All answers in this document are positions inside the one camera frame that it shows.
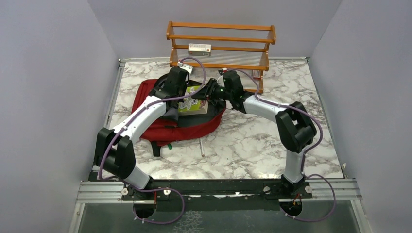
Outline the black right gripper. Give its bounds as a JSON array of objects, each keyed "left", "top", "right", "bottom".
[{"left": 191, "top": 79, "right": 232, "bottom": 106}]

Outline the green yellow paperback book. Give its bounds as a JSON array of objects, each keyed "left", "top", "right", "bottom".
[{"left": 178, "top": 97, "right": 208, "bottom": 116}]

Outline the red backpack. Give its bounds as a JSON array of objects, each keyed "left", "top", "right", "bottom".
[{"left": 132, "top": 74, "right": 226, "bottom": 157}]

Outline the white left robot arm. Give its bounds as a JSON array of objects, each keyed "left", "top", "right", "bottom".
[{"left": 94, "top": 65, "right": 193, "bottom": 200}]

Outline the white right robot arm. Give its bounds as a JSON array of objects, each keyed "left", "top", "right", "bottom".
[{"left": 192, "top": 69, "right": 317, "bottom": 198}]

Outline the small red white eraser box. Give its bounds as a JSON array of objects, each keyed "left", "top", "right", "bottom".
[{"left": 253, "top": 70, "right": 261, "bottom": 79}]

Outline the white red box on shelf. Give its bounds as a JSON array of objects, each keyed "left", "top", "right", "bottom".
[{"left": 188, "top": 43, "right": 211, "bottom": 57}]

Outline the wooden two-tier shelf rack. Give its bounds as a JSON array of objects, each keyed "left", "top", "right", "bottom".
[{"left": 166, "top": 21, "right": 276, "bottom": 94}]

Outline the brown marker pen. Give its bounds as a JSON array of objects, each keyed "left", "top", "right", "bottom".
[{"left": 199, "top": 138, "right": 205, "bottom": 157}]

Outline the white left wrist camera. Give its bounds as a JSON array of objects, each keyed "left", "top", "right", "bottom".
[{"left": 177, "top": 61, "right": 193, "bottom": 75}]

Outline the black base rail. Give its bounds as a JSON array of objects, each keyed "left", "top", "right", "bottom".
[{"left": 121, "top": 177, "right": 312, "bottom": 216}]

